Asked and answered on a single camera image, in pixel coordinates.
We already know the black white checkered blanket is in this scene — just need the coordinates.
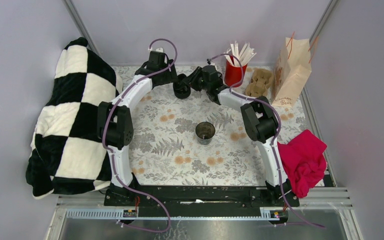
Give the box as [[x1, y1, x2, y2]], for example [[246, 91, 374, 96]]
[[25, 37, 123, 200]]

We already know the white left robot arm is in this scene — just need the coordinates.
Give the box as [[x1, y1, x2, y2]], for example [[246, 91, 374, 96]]
[[97, 50, 178, 206]]

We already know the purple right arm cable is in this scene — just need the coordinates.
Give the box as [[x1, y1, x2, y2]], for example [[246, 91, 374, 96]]
[[206, 53, 327, 229]]

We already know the crumpled magenta cloth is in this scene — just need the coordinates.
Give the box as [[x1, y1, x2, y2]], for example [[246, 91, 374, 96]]
[[278, 129, 327, 198]]

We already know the brown cardboard cup carrier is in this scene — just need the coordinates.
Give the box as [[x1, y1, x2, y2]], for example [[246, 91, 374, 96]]
[[244, 68, 274, 98]]

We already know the aluminium front frame rail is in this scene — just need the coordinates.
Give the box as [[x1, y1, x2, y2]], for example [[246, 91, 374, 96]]
[[46, 187, 363, 240]]

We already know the single black coffee cup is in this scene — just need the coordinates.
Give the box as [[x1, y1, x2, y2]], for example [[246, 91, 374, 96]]
[[195, 121, 216, 145]]

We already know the red cup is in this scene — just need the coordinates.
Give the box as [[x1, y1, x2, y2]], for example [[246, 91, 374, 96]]
[[224, 55, 248, 88]]

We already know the floral tablecloth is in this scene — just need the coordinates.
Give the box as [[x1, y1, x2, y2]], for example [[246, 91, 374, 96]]
[[111, 65, 307, 187]]

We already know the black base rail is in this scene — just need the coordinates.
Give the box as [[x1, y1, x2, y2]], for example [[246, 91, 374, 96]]
[[104, 185, 283, 218]]

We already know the tan paper bag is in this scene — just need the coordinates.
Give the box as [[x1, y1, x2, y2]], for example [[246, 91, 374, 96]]
[[271, 34, 319, 108]]

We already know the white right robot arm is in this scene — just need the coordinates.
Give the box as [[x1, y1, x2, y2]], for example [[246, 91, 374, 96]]
[[173, 65, 299, 208]]

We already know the white wrapped straws bundle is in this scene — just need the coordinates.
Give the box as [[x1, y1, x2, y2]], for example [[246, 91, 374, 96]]
[[224, 41, 256, 67]]

